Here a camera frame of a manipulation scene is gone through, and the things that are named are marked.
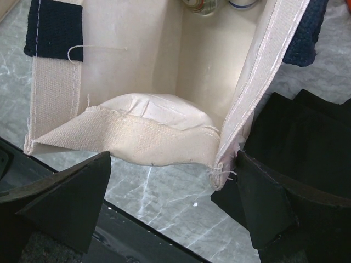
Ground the black cloth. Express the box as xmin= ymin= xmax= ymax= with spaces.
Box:
xmin=210 ymin=89 xmax=351 ymax=231

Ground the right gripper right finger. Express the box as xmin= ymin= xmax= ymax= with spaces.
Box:
xmin=236 ymin=151 xmax=350 ymax=262

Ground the clear glass bottle green cap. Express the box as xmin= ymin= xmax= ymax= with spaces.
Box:
xmin=182 ymin=0 xmax=225 ymax=16

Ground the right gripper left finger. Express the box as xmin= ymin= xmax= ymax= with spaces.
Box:
xmin=1 ymin=152 xmax=111 ymax=262

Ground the red bull can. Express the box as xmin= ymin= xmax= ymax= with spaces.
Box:
xmin=228 ymin=0 xmax=259 ymax=10

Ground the cream canvas tote bag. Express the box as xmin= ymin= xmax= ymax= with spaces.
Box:
xmin=24 ymin=1 xmax=327 ymax=190

